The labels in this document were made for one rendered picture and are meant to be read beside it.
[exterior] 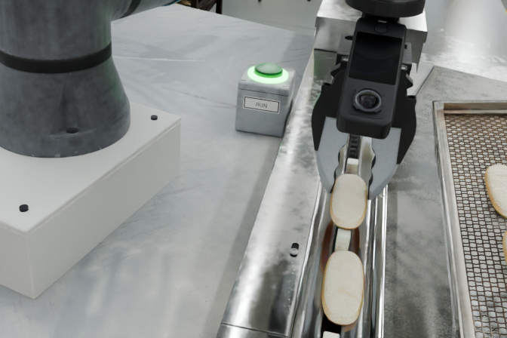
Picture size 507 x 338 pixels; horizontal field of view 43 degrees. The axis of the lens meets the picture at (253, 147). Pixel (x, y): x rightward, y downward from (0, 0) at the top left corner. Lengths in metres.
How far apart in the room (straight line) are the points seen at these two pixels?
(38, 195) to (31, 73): 0.12
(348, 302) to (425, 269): 0.14
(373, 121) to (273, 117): 0.36
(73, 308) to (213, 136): 0.35
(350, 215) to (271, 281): 0.11
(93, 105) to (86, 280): 0.17
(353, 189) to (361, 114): 0.16
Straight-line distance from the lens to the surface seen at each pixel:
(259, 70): 0.87
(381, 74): 0.55
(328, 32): 1.07
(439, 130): 0.82
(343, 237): 0.63
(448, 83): 1.15
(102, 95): 0.67
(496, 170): 0.72
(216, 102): 0.96
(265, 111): 0.86
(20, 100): 0.67
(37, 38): 0.64
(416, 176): 0.85
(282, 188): 0.70
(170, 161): 0.76
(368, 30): 0.58
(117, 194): 0.68
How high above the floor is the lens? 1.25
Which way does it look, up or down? 30 degrees down
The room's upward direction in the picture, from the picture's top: 5 degrees clockwise
